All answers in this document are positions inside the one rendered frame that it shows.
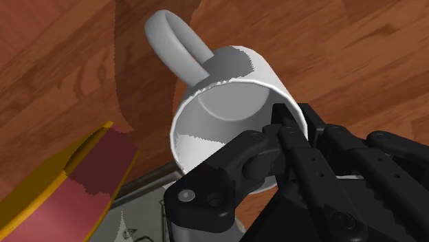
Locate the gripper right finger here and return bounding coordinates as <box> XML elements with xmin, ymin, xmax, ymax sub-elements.
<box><xmin>297</xmin><ymin>102</ymin><xmax>429</xmax><ymax>223</ymax></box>

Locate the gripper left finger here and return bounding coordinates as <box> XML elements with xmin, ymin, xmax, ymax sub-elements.
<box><xmin>163</xmin><ymin>102</ymin><xmax>365</xmax><ymax>242</ymax></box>

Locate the white mug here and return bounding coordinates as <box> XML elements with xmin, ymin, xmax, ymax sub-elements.
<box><xmin>144</xmin><ymin>9</ymin><xmax>309</xmax><ymax>195</ymax></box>

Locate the grey flat rectangular object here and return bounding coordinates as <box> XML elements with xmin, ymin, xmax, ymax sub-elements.
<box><xmin>88</xmin><ymin>160</ymin><xmax>248</xmax><ymax>242</ymax></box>

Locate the red box with yellow edges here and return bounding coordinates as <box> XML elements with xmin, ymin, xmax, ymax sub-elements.
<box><xmin>0</xmin><ymin>120</ymin><xmax>141</xmax><ymax>242</ymax></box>

